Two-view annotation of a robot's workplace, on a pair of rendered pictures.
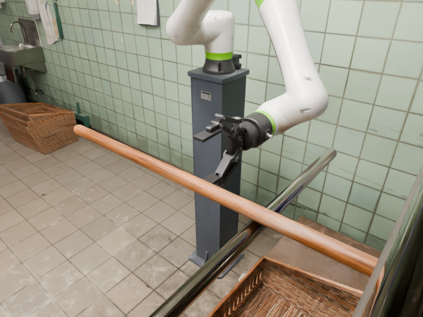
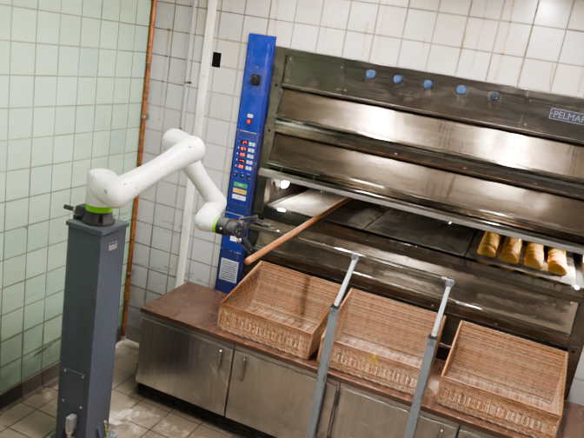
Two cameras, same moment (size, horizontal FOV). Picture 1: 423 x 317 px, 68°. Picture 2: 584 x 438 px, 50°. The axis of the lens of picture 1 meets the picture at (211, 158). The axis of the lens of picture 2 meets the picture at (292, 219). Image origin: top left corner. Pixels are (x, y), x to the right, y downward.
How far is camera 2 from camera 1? 3.28 m
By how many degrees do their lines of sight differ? 98
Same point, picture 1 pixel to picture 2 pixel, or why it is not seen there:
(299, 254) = (185, 313)
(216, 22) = not seen: hidden behind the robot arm
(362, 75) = (79, 189)
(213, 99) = (118, 245)
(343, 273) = (198, 302)
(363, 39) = (76, 162)
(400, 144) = not seen: hidden behind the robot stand
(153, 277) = not seen: outside the picture
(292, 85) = (219, 196)
